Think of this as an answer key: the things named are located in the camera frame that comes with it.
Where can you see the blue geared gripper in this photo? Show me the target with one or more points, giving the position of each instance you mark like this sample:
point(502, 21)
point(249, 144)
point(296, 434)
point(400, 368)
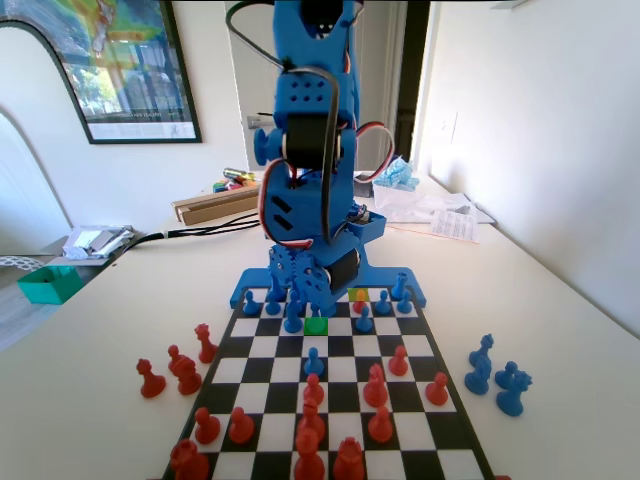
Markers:
point(344, 270)

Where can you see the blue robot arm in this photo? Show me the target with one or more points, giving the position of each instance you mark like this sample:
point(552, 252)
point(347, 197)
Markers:
point(305, 95)

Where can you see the black and white chessboard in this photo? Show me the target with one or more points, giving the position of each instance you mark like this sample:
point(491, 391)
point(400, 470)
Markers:
point(340, 345)

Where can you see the blue chess rook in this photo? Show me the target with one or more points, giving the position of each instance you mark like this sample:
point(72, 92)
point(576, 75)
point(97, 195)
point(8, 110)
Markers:
point(398, 287)

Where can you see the red chess bishop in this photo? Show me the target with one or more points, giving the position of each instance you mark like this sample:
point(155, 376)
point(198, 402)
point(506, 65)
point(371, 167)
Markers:
point(311, 417)

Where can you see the red chess king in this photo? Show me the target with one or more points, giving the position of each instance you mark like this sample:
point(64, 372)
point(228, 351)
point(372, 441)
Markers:
point(206, 347)

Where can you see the red chess rook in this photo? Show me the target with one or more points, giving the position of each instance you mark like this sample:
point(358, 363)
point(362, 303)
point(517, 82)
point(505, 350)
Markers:
point(348, 460)
point(189, 462)

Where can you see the blue chess knight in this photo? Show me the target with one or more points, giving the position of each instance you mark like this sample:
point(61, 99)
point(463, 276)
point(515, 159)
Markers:
point(476, 377)
point(514, 397)

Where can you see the tall blue chess piece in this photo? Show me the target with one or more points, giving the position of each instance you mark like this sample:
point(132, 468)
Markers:
point(487, 347)

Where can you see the grey box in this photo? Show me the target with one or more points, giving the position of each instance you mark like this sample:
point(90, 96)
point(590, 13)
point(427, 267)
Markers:
point(364, 186)

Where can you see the long cardboard box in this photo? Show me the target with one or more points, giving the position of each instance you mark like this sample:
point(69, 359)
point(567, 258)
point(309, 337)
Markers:
point(220, 209)

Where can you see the clear plastic bag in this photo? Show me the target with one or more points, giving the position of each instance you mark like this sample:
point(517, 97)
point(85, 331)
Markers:
point(415, 205)

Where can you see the coloured marker pack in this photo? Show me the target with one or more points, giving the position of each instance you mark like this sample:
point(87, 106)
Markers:
point(225, 187)

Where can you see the yellow green tube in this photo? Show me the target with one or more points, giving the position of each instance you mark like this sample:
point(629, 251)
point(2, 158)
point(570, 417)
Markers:
point(239, 174)

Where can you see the blue white cloth bundle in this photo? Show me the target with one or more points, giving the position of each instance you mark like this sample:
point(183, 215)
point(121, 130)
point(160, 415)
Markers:
point(396, 175)

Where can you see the printed paper sheet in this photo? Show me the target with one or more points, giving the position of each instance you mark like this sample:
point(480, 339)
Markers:
point(455, 226)

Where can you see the grey white paper pile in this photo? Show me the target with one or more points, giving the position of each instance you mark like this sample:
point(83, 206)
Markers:
point(95, 240)

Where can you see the green open box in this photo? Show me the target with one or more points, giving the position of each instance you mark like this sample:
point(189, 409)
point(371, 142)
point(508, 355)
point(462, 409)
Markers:
point(47, 290)

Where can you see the white dotted object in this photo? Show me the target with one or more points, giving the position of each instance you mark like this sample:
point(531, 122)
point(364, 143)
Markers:
point(17, 262)

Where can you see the black framed map poster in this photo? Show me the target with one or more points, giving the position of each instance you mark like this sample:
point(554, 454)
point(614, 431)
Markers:
point(135, 60)

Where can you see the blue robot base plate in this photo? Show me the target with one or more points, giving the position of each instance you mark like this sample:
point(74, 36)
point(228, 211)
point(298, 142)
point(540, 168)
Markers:
point(250, 281)

